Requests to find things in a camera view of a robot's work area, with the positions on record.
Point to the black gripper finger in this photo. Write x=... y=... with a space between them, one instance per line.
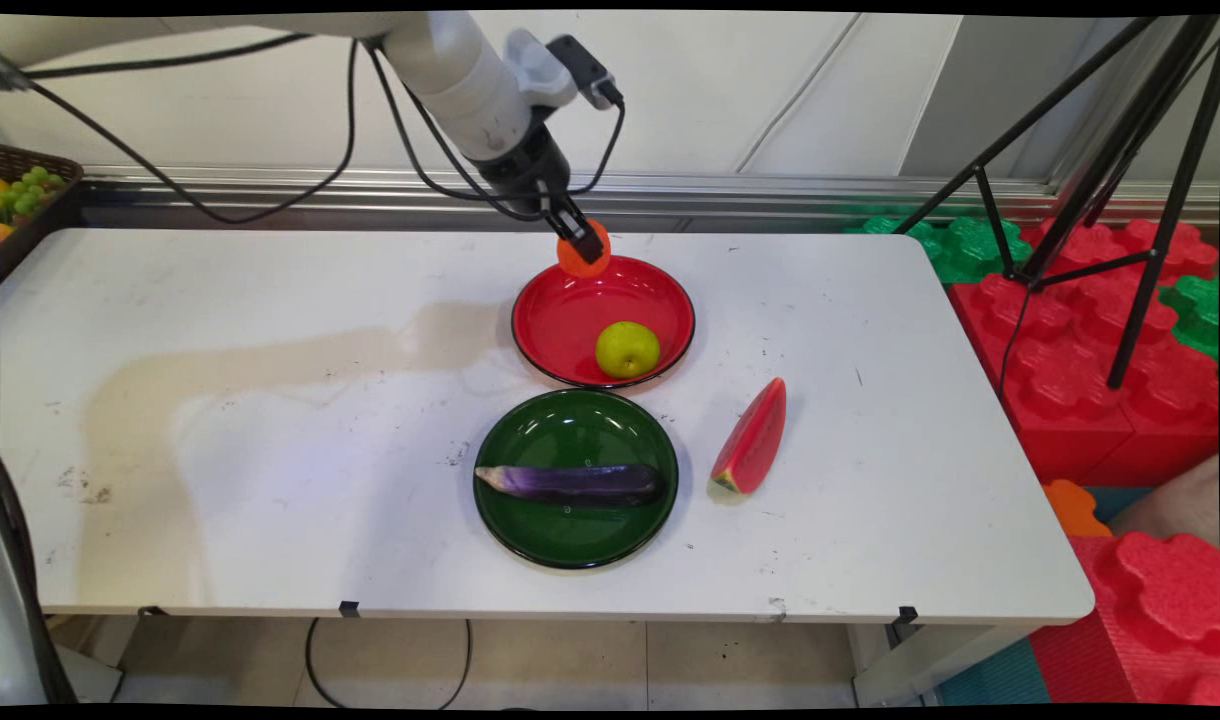
x=585 y=235
x=553 y=215

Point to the aluminium rail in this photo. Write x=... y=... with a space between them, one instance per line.
x=770 y=195

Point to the orange foam piece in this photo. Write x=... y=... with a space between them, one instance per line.
x=1073 y=508

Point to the dark green plate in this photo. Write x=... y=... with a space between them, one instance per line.
x=560 y=535

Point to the white table leg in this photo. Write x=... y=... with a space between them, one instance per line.
x=920 y=665

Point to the green toy grapes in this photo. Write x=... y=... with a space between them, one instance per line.
x=25 y=195

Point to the teal floor mat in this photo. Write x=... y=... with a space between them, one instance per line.
x=995 y=680

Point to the orange toy tangerine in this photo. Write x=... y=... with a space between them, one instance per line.
x=573 y=262

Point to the dark wicker basket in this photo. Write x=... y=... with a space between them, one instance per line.
x=55 y=215

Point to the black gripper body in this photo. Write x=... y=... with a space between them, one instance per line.
x=525 y=165

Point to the toy watermelon slice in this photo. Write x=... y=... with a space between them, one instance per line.
x=755 y=440

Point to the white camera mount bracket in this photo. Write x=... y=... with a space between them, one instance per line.
x=540 y=65

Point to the red plate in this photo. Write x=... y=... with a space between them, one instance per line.
x=590 y=310

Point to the large red foam block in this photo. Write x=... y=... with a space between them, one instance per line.
x=1070 y=380

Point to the purple toy eggplant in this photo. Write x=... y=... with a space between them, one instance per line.
x=580 y=482

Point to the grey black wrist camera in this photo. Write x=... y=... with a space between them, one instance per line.
x=585 y=70

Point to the green foam block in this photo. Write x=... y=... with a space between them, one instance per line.
x=955 y=250
x=1198 y=315

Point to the green toy apple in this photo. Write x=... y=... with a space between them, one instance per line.
x=628 y=349

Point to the black tripod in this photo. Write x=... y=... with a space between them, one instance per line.
x=1145 y=150

